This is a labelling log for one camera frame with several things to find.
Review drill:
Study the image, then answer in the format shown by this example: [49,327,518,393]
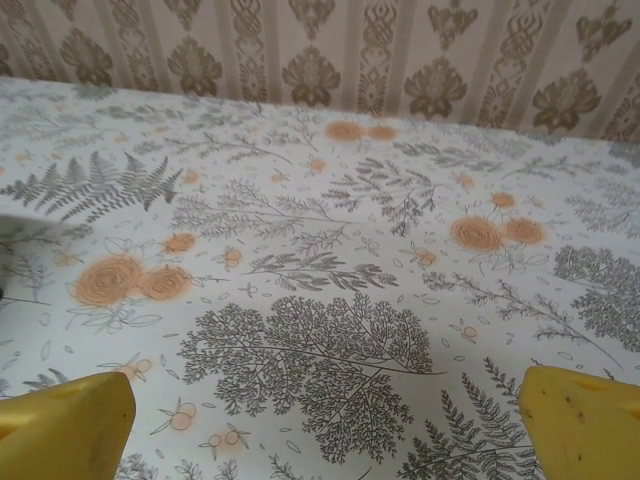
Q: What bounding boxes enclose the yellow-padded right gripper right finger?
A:
[519,366,640,480]

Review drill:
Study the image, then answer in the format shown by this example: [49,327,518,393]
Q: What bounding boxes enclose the floral tablecloth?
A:
[0,74,640,480]

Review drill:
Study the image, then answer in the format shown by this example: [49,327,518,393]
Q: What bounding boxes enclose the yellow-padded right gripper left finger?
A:
[0,370,137,480]

